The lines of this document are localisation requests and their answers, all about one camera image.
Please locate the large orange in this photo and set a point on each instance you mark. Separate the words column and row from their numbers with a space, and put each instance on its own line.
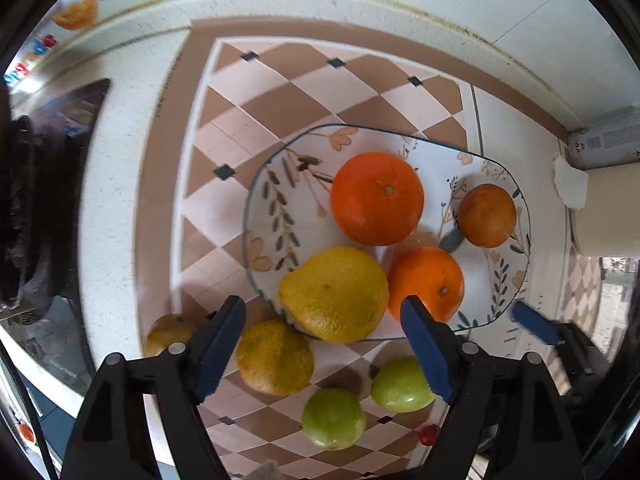
column 377, row 199

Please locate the peeled orange wall sticker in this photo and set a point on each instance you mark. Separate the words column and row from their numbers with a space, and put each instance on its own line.
column 76, row 14

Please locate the medium orange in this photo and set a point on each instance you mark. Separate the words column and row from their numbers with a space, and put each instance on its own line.
column 425, row 280

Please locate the checked brown table mat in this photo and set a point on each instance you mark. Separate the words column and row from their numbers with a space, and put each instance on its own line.
column 235, row 110

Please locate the colourful letter stickers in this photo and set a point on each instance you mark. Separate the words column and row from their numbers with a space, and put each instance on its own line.
column 30, row 60

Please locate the small yellow-orange citrus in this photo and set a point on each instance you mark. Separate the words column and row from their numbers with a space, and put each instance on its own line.
column 167, row 332

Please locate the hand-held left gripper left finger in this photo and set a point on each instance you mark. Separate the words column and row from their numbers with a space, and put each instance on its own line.
column 216, row 355

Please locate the dark tablet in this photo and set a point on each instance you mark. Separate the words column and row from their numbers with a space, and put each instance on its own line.
column 80, row 110

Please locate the floral ceramic plate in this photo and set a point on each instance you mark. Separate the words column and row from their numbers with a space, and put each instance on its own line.
column 280, row 200

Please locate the green lime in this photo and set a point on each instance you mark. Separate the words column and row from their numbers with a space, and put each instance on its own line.
column 333, row 419
column 400, row 385

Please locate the large yellow citrus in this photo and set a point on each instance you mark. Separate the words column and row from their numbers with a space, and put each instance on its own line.
column 334, row 294

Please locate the tissue pack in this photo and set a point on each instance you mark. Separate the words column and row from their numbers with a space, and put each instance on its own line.
column 607, row 140

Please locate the cream container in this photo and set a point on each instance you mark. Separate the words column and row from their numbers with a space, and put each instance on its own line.
column 610, row 210

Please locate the white paper tissue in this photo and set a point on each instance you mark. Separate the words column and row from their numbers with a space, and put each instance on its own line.
column 571, row 180

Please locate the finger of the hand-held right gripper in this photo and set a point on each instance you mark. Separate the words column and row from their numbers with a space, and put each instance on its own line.
column 537, row 322

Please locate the small dark orange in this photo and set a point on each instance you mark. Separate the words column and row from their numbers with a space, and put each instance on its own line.
column 487, row 216

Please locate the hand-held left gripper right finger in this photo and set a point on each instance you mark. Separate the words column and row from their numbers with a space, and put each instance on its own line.
column 429, row 355

